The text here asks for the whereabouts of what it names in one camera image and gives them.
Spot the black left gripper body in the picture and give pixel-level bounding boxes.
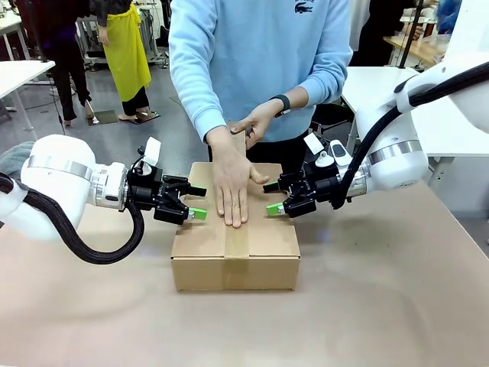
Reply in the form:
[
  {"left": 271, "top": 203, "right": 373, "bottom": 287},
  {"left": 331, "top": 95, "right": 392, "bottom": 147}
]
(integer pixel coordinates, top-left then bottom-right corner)
[{"left": 125, "top": 167, "right": 165, "bottom": 211}]

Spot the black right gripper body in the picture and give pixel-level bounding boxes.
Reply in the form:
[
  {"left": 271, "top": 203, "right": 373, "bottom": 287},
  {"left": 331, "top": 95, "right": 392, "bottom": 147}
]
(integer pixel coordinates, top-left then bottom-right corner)
[{"left": 303, "top": 163, "right": 344, "bottom": 204}]

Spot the brown cardboard box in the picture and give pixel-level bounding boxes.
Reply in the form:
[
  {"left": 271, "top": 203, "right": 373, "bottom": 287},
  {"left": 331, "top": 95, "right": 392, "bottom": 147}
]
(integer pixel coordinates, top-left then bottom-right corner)
[{"left": 170, "top": 161, "right": 302, "bottom": 294}]

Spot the brown packing tape strip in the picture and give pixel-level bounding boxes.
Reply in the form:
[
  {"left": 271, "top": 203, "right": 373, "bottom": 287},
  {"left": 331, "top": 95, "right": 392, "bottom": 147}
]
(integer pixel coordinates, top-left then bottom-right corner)
[{"left": 221, "top": 120, "right": 251, "bottom": 291}]

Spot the person's right forearm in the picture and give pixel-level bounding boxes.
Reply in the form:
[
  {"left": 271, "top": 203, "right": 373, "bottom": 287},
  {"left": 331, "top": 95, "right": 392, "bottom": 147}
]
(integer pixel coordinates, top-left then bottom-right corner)
[{"left": 170, "top": 45, "right": 230, "bottom": 145}]

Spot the person's left forearm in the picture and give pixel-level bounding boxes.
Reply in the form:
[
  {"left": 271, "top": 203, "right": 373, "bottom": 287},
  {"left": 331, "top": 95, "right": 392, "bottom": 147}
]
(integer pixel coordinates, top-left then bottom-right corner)
[{"left": 282, "top": 57, "right": 352, "bottom": 114}]

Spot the person's right hand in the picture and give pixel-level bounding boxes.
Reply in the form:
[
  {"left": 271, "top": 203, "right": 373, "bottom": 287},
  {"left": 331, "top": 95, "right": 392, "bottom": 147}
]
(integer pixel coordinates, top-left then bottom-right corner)
[{"left": 206, "top": 125, "right": 270, "bottom": 229}]

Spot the person's left hand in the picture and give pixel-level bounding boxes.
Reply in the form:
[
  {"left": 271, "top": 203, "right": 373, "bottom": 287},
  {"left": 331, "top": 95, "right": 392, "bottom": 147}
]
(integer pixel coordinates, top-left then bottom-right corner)
[{"left": 230, "top": 99, "right": 286, "bottom": 151}]

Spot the black office chair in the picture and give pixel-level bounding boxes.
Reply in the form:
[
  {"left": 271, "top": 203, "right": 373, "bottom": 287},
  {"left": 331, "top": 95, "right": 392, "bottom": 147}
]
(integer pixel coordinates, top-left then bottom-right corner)
[{"left": 311, "top": 102, "right": 356, "bottom": 147}]

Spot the black wristwatch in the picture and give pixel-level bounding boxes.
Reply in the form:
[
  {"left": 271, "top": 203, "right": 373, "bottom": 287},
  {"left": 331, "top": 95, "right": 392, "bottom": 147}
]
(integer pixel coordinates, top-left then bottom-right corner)
[{"left": 269, "top": 94, "right": 291, "bottom": 118}]

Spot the grey cloth bundle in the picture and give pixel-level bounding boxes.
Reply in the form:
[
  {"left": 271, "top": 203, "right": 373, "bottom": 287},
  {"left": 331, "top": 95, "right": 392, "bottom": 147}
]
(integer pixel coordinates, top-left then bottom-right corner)
[{"left": 0, "top": 141, "right": 36, "bottom": 180}]

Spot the mannequin with yellow apron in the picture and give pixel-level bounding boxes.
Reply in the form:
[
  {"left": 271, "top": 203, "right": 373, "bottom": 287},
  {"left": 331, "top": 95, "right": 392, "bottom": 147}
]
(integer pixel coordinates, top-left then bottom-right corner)
[{"left": 89, "top": 0, "right": 154, "bottom": 122}]

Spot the person in light blue sweater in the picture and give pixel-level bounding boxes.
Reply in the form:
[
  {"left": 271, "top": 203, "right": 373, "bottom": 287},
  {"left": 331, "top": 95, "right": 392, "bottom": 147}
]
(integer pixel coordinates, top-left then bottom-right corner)
[{"left": 167, "top": 0, "right": 355, "bottom": 180}]

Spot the mannequin in dark purple clothes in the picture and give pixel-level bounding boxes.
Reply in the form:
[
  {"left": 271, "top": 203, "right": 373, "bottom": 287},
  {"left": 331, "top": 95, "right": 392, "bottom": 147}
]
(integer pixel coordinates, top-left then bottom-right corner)
[{"left": 22, "top": 0, "right": 95, "bottom": 128}]

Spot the bystander in black clothes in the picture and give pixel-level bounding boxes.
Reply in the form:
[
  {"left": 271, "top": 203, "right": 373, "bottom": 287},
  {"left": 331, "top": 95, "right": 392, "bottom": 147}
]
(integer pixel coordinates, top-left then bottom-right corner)
[{"left": 349, "top": 0, "right": 406, "bottom": 68}]

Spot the wooden workbench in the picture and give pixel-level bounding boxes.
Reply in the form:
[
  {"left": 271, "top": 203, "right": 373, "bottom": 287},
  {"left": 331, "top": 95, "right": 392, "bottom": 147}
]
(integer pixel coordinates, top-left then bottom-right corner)
[{"left": 384, "top": 33, "right": 454, "bottom": 68}]

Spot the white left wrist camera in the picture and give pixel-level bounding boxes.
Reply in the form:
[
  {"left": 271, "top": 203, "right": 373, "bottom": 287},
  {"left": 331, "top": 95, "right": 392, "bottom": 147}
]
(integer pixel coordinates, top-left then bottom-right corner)
[{"left": 131, "top": 136, "right": 164, "bottom": 177}]

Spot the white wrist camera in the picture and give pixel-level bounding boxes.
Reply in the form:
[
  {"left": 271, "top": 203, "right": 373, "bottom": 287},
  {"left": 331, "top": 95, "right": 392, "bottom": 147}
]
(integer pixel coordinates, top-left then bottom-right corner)
[
  {"left": 131, "top": 136, "right": 164, "bottom": 177},
  {"left": 303, "top": 132, "right": 337, "bottom": 169}
]

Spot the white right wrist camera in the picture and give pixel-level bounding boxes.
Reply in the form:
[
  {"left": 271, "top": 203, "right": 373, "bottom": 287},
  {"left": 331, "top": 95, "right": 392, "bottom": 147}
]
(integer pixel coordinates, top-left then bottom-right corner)
[{"left": 303, "top": 132, "right": 337, "bottom": 169}]

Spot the dark mannequin base plate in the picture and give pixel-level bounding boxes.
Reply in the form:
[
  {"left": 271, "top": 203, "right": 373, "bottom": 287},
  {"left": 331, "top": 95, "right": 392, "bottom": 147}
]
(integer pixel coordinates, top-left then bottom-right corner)
[{"left": 128, "top": 109, "right": 161, "bottom": 124}]

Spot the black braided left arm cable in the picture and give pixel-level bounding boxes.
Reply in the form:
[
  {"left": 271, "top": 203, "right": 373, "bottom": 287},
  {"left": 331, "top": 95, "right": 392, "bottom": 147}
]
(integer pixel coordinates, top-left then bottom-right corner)
[{"left": 0, "top": 171, "right": 146, "bottom": 265}]

